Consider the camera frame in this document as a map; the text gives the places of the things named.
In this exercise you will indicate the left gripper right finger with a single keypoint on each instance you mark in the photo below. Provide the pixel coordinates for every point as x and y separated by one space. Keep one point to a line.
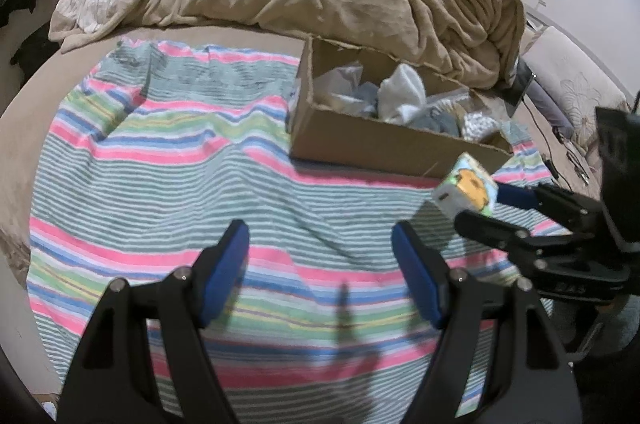
528 377

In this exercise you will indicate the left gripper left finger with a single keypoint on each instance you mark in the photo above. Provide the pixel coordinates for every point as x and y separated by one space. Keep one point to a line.
111 378

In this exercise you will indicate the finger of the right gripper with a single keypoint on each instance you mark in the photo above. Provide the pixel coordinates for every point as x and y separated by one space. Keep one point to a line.
518 244
558 204

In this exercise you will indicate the small colourful carton pack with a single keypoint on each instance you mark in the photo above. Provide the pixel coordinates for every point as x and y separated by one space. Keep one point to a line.
467 186

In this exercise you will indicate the dark grey sock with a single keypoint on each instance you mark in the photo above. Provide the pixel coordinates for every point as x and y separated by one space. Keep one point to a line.
439 122

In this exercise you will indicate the clear bag with contents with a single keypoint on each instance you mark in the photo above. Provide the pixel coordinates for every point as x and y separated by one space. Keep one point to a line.
474 120

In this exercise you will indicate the blue plastic pouch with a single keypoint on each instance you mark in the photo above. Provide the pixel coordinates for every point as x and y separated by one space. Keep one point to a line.
342 90

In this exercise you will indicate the white floral headboard cushion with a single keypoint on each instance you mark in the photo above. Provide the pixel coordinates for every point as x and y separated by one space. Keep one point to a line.
568 85

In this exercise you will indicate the tablet on stand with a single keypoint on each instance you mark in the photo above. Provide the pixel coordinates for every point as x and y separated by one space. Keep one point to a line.
523 78

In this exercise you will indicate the striped colourful towel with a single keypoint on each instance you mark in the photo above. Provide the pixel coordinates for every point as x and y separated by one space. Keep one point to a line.
150 157

